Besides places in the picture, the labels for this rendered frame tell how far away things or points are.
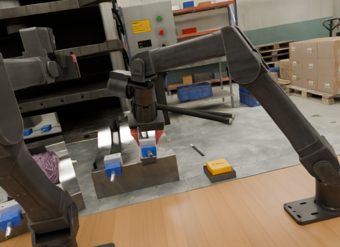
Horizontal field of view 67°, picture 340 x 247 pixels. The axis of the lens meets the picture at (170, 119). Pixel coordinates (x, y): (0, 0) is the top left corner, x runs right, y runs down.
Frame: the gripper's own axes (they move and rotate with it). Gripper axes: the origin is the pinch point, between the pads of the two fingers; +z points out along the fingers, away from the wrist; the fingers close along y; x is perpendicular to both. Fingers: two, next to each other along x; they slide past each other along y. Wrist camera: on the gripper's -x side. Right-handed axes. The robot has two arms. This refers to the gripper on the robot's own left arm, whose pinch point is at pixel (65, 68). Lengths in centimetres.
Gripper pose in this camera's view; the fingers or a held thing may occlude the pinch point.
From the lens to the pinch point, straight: 88.4
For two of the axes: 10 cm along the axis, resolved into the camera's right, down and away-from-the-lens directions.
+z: -1.2, -2.2, 9.7
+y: -9.8, 1.9, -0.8
